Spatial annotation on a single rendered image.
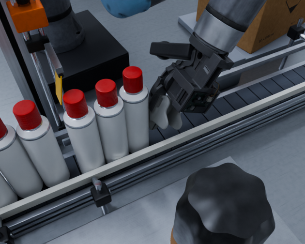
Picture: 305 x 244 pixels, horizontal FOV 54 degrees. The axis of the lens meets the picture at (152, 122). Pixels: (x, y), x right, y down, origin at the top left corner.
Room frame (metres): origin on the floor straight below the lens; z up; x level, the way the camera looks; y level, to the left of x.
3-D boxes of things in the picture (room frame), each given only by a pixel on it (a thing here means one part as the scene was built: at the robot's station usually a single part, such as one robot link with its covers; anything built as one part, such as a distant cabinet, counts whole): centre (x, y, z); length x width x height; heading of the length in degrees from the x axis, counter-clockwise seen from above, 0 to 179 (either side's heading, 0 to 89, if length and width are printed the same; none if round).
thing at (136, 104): (0.38, 0.03, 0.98); 0.05 x 0.05 x 0.20
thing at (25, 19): (0.37, 0.16, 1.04); 0.10 x 0.04 x 0.33; 27
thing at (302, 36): (0.68, -0.39, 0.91); 0.07 x 0.03 x 0.17; 27
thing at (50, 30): (0.75, 0.27, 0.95); 0.15 x 0.15 x 0.10
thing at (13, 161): (0.28, 0.24, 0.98); 0.05 x 0.05 x 0.20
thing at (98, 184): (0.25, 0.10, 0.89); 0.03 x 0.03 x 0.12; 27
